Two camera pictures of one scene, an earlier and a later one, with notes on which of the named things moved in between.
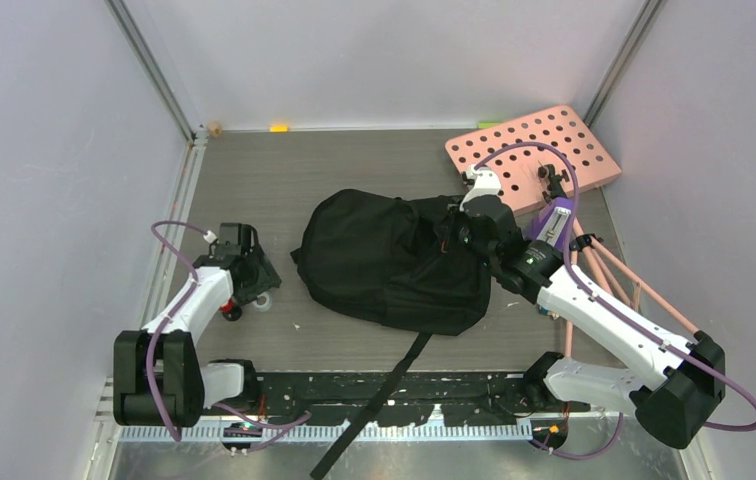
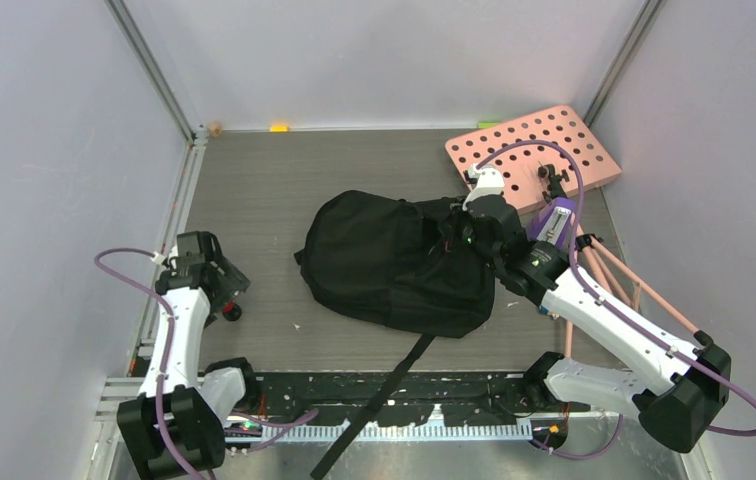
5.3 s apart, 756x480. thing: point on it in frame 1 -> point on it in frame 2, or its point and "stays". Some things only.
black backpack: [399, 262] stays
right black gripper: [459, 216] stays
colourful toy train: [543, 310] stays
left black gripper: [266, 277] -> [232, 285]
